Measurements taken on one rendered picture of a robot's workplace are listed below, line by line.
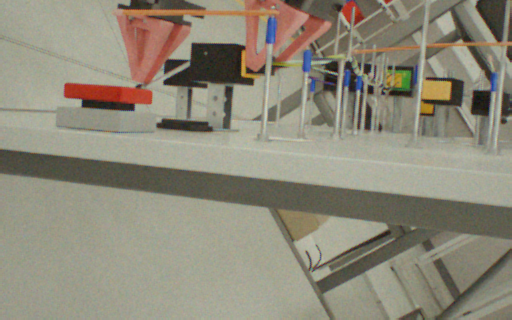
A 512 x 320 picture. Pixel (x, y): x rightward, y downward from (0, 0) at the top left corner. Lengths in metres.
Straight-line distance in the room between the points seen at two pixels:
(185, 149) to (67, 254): 0.51
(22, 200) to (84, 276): 0.13
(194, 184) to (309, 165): 0.20
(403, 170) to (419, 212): 0.15
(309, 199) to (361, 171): 0.16
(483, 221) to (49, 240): 0.58
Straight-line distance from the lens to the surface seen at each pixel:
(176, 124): 0.62
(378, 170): 0.38
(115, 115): 0.48
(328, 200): 0.54
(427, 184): 0.38
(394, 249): 1.65
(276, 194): 0.55
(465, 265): 8.10
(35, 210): 0.91
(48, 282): 0.87
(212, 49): 0.67
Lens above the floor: 1.34
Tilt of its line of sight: 17 degrees down
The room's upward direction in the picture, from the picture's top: 58 degrees clockwise
